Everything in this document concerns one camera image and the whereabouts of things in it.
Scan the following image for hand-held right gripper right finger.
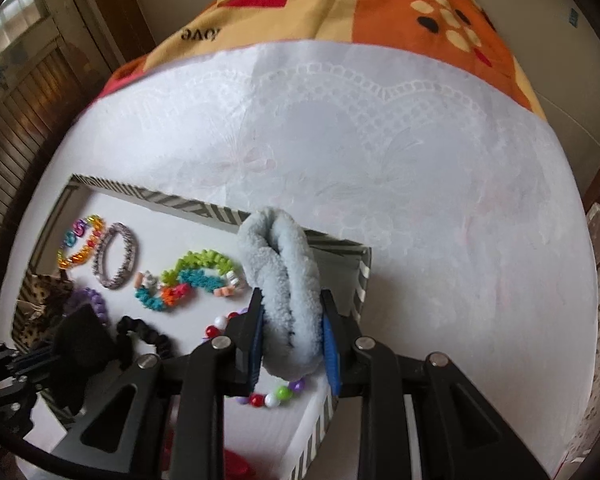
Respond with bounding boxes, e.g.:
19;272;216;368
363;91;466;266
320;288;551;480

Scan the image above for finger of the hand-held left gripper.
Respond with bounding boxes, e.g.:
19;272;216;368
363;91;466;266
0;377;42;433
0;341;55;378

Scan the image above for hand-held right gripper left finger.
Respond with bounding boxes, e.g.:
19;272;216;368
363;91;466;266
50;287;267;480

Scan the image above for grey fluffy scrunchie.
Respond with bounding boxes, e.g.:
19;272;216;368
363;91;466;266
237;207;327;380

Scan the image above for purple bead bracelet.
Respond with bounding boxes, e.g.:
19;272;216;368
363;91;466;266
69;287;107;322

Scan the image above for colourful spiky bracelet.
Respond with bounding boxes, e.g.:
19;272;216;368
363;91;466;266
134;248;245;312

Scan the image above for striped shallow cardboard box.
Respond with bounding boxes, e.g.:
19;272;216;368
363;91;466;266
12;174;373;480

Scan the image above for leopard print bow scrunchie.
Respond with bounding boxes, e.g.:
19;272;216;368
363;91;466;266
12;272;77;356

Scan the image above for black scrunchie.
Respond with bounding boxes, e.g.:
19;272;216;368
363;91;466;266
116;315;174;362

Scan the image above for red satin hair bow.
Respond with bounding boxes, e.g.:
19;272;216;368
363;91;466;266
162;437;257;480

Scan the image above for white lace table cover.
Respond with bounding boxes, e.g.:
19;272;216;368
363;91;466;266
0;40;600;480

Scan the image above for brown slatted wooden door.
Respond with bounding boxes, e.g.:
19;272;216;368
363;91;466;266
0;0;153;286

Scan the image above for glass block window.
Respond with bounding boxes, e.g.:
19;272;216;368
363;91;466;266
0;0;48;68

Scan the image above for orange printed blanket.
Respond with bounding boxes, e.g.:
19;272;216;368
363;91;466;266
92;0;548;122

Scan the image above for black cable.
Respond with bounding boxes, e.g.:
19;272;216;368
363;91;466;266
0;400;61;468

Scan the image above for large mixed bead bracelet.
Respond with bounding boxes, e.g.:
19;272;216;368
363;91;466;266
204;307;310;409

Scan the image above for rainbow plastic bead bracelet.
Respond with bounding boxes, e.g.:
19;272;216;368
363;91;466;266
56;215;105;272

